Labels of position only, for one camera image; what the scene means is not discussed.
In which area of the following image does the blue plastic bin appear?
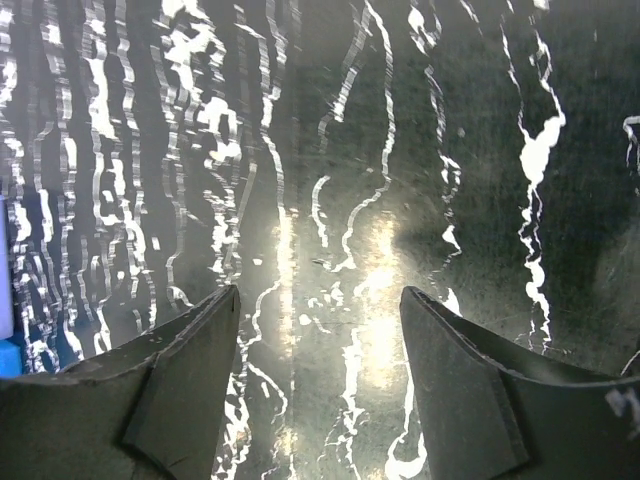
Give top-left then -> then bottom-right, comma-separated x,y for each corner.
0,339 -> 23,378

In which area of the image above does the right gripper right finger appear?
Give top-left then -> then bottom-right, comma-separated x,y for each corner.
400,286 -> 639,480

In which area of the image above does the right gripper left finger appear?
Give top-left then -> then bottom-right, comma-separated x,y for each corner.
1,285 -> 240,479

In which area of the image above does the lavender plastic bin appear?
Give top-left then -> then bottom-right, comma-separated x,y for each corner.
0,197 -> 14,340

